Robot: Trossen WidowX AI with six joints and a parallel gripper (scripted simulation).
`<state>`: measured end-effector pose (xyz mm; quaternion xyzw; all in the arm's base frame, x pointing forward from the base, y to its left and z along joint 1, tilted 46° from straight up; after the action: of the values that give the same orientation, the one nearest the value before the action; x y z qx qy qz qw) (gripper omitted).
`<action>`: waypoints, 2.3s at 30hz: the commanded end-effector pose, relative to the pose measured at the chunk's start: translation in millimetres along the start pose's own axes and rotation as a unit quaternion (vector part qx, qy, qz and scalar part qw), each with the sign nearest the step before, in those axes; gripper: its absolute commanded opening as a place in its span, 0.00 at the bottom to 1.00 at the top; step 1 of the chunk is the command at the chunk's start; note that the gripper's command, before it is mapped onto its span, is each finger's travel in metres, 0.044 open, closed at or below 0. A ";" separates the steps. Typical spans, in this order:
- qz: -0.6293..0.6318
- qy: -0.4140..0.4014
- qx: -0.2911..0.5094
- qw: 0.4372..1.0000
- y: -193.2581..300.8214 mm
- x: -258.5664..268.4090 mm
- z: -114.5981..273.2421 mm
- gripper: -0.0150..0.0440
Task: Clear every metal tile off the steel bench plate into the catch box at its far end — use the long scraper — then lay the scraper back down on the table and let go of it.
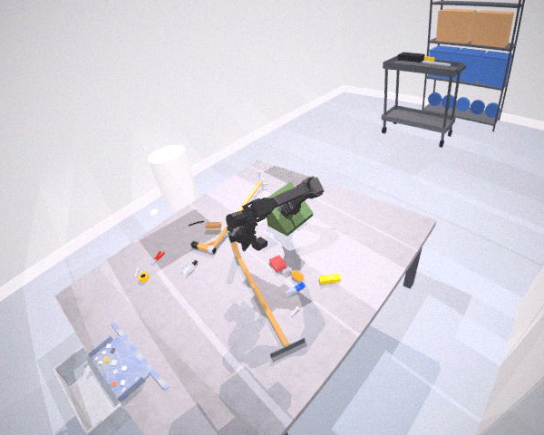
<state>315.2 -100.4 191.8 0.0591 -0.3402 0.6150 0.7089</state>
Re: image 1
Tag red-handled pliers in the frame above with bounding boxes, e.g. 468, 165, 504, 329
151, 252, 165, 265

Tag long yellow pole with dark tip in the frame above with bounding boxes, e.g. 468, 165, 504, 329
191, 170, 267, 255

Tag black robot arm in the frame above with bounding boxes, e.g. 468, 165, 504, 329
226, 176, 325, 244

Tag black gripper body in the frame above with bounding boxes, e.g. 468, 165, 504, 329
227, 223, 267, 251

